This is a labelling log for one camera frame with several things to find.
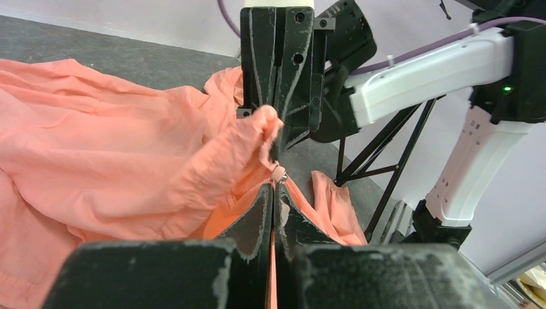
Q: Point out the salmon pink zip jacket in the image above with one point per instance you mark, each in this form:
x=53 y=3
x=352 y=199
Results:
x=87 y=156

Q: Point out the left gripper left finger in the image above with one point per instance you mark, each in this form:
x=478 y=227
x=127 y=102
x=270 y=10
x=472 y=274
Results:
x=229 y=271

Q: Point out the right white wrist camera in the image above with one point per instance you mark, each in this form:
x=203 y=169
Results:
x=279 y=3

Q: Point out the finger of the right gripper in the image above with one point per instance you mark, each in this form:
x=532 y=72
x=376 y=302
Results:
x=258 y=35
x=300 y=77

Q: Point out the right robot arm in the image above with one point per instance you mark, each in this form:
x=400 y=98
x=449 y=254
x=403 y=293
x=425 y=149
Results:
x=492 y=75

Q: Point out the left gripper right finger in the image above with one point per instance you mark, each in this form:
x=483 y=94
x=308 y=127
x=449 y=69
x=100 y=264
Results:
x=314 y=271

